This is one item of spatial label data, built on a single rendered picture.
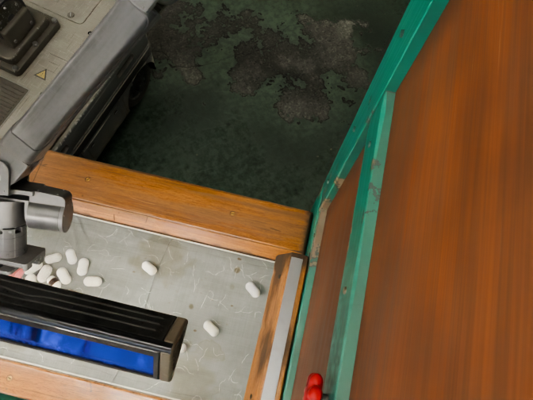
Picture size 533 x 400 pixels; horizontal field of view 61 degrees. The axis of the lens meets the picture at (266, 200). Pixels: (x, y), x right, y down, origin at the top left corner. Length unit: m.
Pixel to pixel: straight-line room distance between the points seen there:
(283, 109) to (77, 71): 1.30
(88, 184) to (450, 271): 0.86
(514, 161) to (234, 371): 0.78
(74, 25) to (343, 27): 1.17
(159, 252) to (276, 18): 1.49
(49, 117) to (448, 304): 0.66
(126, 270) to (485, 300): 0.83
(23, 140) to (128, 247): 0.32
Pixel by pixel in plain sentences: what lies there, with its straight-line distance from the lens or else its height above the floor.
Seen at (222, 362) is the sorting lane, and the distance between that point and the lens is 0.94.
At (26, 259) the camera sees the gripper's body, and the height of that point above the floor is 0.89.
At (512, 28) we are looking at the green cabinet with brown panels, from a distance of 0.28.
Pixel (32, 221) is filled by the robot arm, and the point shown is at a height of 0.94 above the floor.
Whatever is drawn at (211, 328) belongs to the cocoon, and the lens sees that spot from 0.92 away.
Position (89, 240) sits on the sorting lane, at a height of 0.74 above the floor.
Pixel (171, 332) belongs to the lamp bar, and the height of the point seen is 1.09.
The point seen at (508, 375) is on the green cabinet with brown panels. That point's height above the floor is 1.50.
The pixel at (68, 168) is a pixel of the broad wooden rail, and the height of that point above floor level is 0.76.
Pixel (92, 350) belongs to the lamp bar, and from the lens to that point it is 0.62.
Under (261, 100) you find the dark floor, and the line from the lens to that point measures 1.97.
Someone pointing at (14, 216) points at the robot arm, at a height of 0.94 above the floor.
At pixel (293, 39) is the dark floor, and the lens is 2.17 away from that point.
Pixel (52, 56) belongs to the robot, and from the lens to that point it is 1.60.
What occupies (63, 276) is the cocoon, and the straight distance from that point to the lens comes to 0.99.
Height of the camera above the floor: 1.68
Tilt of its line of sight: 70 degrees down
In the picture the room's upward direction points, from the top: 10 degrees clockwise
